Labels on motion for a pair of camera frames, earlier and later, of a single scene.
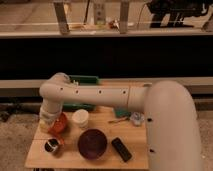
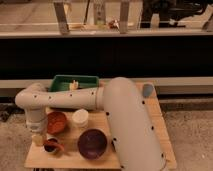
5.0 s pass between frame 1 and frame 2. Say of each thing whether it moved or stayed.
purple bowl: stayed
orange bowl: stayed
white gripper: moved
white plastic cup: stayed
